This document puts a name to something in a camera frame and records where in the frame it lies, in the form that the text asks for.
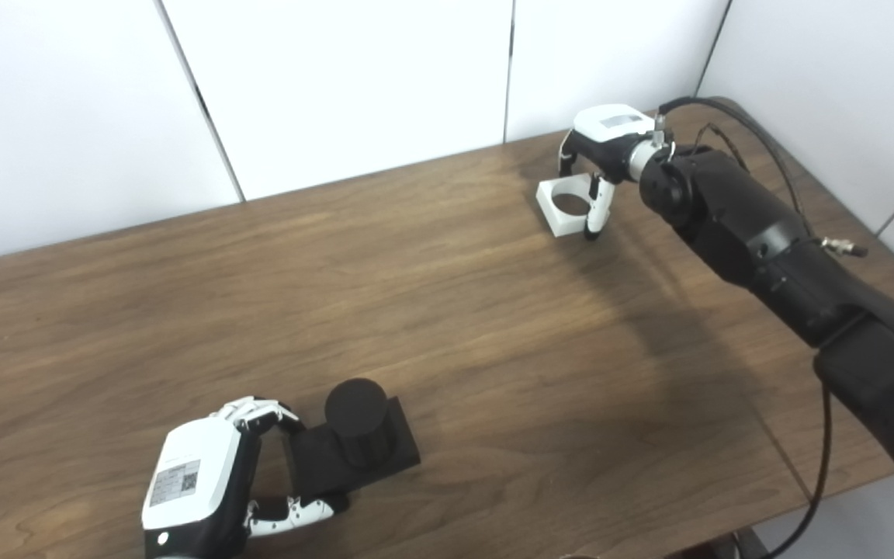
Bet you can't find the white and black right hand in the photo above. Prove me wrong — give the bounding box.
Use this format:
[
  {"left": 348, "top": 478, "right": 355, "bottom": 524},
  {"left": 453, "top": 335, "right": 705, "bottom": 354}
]
[{"left": 557, "top": 104, "right": 659, "bottom": 241}]

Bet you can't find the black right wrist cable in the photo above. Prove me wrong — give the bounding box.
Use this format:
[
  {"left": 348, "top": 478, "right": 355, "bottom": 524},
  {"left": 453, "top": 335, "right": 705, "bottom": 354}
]
[{"left": 653, "top": 96, "right": 868, "bottom": 559}]

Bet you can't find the white square piece with hole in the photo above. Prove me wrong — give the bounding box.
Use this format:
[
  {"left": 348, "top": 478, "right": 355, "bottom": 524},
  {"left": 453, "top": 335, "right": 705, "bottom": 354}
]
[{"left": 536, "top": 174, "right": 611, "bottom": 237}]

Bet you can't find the black peg with square base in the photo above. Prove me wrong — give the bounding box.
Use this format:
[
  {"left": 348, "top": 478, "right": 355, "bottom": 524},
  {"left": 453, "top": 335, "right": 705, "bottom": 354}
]
[{"left": 286, "top": 378, "right": 422, "bottom": 498}]

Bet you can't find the white and black left hand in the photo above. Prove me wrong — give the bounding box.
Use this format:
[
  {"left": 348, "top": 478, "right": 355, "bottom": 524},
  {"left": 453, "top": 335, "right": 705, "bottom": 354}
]
[{"left": 141, "top": 397, "right": 351, "bottom": 559}]

